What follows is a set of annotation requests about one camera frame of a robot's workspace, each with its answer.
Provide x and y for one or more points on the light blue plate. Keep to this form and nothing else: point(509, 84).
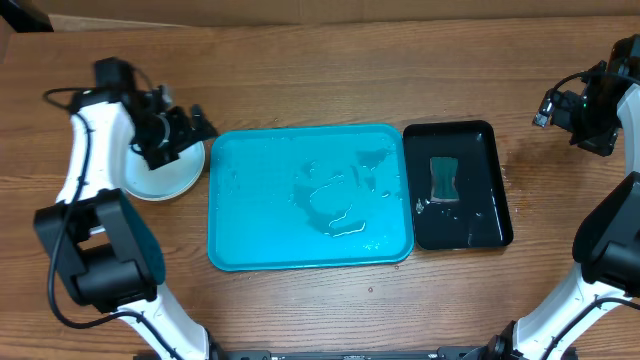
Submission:
point(168, 181)

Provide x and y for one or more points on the teal plastic tray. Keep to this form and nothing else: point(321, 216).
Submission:
point(308, 197)

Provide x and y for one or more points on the green sponge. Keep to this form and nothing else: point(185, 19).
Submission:
point(443, 179)

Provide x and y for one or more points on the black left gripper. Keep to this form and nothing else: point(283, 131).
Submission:
point(201, 131)

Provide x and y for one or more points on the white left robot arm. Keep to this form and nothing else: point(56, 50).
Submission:
point(105, 263)

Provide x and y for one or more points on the black plastic tray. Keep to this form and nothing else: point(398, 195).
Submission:
point(480, 218)

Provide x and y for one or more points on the dark object in corner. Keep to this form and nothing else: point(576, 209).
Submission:
point(24, 17)

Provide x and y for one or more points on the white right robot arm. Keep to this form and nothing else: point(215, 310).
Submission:
point(605, 273)

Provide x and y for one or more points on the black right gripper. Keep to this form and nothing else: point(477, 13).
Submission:
point(567, 111)

